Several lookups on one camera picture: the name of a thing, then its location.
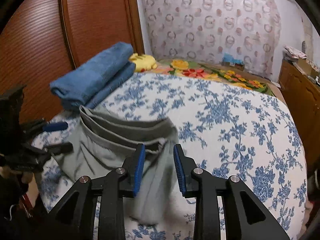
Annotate grey pants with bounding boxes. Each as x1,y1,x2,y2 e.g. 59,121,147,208
55,106,178,225

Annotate person's left hand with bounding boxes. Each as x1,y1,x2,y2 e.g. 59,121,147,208
1,166,34,184

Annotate folded blue jeans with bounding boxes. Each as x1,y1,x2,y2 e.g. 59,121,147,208
50,42,136,112

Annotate blue floral bed sheet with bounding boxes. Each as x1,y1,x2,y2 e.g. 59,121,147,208
32,72,308,240

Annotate wooden slatted headboard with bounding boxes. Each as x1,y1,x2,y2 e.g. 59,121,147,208
1,0,144,122

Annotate yellow plush toy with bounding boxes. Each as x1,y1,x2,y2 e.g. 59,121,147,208
129,53,157,73

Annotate wooden dresser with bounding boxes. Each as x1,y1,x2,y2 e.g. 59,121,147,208
279,60,319,173

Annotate colourful floral blanket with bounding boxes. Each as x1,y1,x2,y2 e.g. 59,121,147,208
152,59,274,96

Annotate blue box by curtain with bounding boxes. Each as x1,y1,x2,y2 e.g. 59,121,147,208
222,53,245,71

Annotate stack of papers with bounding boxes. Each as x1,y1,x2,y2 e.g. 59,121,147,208
284,45,307,59

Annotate patterned pink curtain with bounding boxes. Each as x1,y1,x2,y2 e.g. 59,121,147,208
142,0,281,79

